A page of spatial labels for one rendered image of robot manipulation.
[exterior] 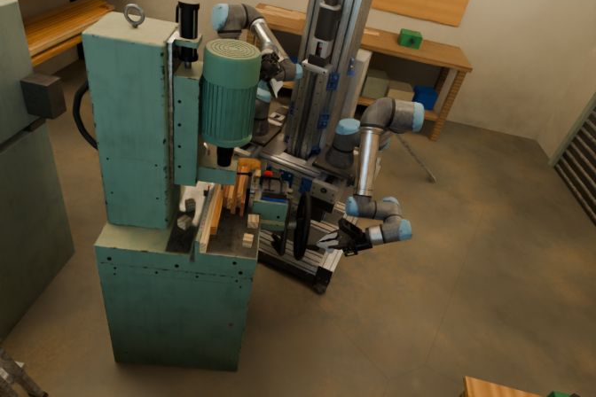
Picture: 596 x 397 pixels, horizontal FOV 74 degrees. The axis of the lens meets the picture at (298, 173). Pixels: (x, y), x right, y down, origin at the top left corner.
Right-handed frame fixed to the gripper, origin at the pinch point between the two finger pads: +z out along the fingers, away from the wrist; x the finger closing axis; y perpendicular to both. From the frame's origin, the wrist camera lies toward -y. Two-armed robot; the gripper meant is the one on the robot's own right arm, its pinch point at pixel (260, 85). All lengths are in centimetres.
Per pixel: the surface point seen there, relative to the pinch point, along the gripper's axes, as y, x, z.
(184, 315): -80, 43, 38
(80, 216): -168, 5, -53
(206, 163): -29.9, 4.5, 17.5
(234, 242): -34, 26, 39
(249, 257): -30, 31, 45
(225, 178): -28.0, 12.9, 19.8
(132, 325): -103, 34, 38
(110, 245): -69, -1, 38
